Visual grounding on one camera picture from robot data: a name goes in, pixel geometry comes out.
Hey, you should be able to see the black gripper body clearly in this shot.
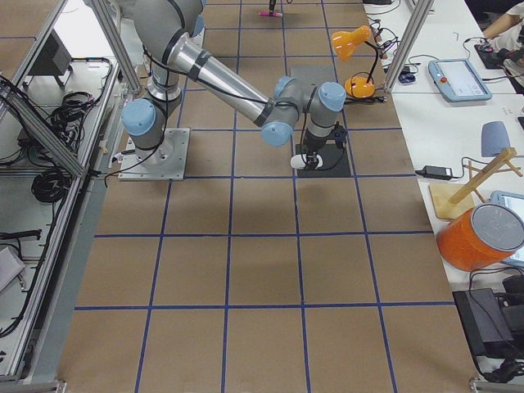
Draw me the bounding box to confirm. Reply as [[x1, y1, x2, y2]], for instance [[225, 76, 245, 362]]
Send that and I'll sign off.
[[302, 131, 328, 160]]

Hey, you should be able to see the white computer mouse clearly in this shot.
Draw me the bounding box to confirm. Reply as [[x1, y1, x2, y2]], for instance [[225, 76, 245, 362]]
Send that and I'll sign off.
[[290, 153, 323, 170]]

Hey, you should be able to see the pink marker pen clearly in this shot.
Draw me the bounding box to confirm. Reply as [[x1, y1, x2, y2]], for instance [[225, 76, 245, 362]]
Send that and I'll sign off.
[[259, 11, 282, 17]]

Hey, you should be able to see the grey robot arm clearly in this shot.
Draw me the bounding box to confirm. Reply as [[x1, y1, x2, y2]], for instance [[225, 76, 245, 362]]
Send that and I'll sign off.
[[131, 0, 346, 170]]

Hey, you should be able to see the black mousepad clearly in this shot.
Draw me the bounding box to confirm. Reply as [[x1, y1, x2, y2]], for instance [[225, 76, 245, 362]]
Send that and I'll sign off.
[[296, 143, 352, 178]]

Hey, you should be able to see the black power adapter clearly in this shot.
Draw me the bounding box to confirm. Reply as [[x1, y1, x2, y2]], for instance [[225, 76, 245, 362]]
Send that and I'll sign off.
[[422, 165, 453, 180]]

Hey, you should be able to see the wooden stand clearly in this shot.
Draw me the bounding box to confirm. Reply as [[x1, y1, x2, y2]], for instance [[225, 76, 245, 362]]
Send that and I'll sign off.
[[429, 147, 523, 220]]

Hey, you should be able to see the blue teach pendant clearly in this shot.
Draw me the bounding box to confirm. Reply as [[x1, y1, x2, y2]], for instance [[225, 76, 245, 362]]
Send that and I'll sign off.
[[427, 59, 492, 102]]

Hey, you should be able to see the orange cylindrical container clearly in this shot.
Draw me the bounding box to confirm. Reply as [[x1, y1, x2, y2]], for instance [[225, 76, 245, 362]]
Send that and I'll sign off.
[[436, 203, 523, 272]]

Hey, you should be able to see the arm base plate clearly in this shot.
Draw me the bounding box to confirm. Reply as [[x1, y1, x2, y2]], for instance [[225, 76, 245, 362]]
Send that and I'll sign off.
[[118, 128, 191, 181]]

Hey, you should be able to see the aluminium frame post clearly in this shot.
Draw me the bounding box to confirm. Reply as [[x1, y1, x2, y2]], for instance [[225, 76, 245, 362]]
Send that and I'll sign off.
[[384, 0, 434, 93]]

